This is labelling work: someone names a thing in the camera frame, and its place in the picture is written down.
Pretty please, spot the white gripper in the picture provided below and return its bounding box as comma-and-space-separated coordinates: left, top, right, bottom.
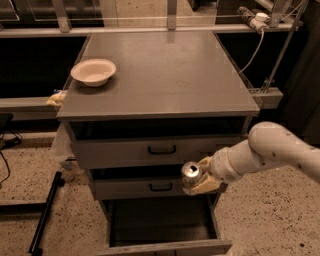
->
182, 140, 263, 196

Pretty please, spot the silver 7up can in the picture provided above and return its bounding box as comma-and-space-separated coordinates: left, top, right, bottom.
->
181, 162, 202, 188

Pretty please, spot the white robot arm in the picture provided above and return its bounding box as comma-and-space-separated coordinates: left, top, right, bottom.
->
181, 122, 320, 196

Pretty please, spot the top grey drawer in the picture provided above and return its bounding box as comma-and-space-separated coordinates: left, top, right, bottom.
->
71, 135, 244, 169

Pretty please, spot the grey drawer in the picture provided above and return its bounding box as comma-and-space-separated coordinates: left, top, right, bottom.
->
87, 173, 233, 201
71, 135, 244, 169
96, 196, 232, 256

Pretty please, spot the bottom grey drawer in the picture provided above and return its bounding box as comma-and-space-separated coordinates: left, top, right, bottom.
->
96, 196, 232, 256

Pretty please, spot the middle grey drawer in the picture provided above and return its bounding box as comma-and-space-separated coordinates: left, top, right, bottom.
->
87, 173, 233, 201

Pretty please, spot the grey drawer cabinet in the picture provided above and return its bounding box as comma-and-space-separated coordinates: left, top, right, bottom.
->
56, 30, 261, 256

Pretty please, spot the dark cabinet at right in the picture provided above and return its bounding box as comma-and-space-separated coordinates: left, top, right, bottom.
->
278, 0, 320, 145

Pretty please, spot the clear plastic bag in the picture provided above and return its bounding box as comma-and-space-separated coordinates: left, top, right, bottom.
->
50, 124, 74, 170

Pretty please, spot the white paper bowl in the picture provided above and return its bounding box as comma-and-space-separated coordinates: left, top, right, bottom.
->
71, 59, 117, 87

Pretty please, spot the white power strip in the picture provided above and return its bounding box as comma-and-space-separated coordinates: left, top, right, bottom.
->
237, 6, 269, 33

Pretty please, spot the yellow crumpled wrapper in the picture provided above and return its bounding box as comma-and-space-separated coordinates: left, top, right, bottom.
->
46, 90, 67, 107

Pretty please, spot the black metal floor bar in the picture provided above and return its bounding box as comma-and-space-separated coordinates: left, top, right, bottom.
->
28, 171, 65, 256

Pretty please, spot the white power cable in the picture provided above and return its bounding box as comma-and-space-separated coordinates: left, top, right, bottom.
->
237, 29, 266, 75

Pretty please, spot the black cable at left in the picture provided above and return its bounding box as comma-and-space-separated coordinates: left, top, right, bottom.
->
0, 112, 23, 190

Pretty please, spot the grey metal frame rail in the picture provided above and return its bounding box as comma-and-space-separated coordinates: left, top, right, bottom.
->
0, 24, 283, 120

